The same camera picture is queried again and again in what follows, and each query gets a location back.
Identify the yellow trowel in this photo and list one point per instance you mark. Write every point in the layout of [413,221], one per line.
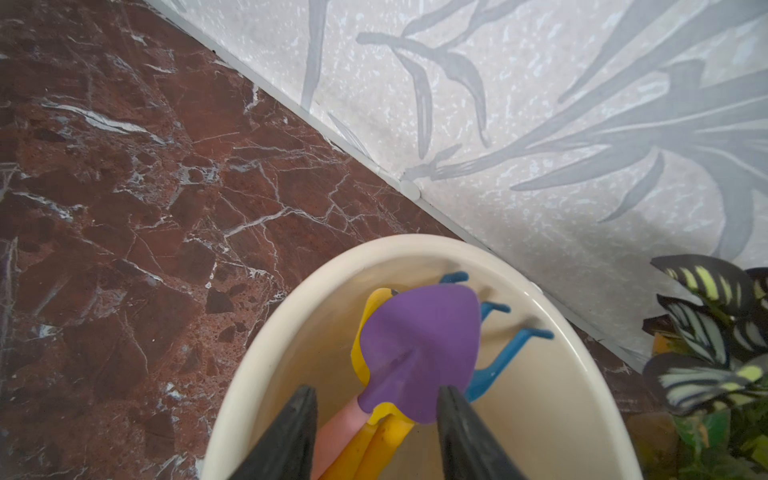
[354,445]

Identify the potted artificial plant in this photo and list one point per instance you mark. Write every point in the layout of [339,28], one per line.
[708,370]

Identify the blue rake yellow handle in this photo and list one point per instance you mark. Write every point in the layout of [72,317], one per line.
[483,379]

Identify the purple trowel pink handle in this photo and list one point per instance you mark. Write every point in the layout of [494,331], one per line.
[413,344]

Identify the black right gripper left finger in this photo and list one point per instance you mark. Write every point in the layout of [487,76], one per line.
[285,450]

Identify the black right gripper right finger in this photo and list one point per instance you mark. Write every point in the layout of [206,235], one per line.
[469,451]

